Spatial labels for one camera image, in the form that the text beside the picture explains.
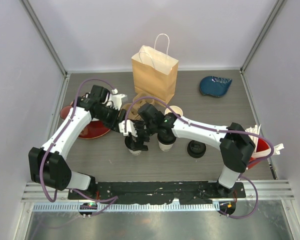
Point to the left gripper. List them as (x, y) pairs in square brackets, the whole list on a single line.
[(114, 125)]

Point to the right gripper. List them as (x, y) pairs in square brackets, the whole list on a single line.
[(139, 146)]

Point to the black cup lid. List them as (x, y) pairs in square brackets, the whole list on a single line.
[(166, 139), (129, 143)]

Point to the white paper cup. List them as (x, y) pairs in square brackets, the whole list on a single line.
[(136, 152), (165, 148)]

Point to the dark red round tray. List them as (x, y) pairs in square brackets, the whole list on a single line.
[(95, 129)]

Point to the stack of black cup lids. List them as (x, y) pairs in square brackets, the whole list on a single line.
[(196, 149)]

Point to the brown paper takeout bag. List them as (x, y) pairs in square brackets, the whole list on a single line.
[(155, 72)]

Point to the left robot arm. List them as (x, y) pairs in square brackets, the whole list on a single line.
[(48, 164)]

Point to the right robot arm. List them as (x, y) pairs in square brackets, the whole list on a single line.
[(233, 142)]

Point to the brown cardboard cup carrier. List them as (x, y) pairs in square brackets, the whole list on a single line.
[(133, 113)]

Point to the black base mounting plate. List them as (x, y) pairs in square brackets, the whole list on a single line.
[(163, 192)]

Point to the pink glass mug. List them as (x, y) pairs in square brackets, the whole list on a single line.
[(65, 112)]

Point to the blue ceramic dish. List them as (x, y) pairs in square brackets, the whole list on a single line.
[(214, 86)]

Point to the red cup of straws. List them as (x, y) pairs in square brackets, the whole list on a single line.
[(262, 149)]

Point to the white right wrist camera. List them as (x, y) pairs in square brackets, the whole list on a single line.
[(127, 128)]

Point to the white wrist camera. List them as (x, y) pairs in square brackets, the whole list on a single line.
[(117, 99), (127, 128)]

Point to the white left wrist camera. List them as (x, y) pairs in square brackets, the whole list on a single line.
[(117, 99)]

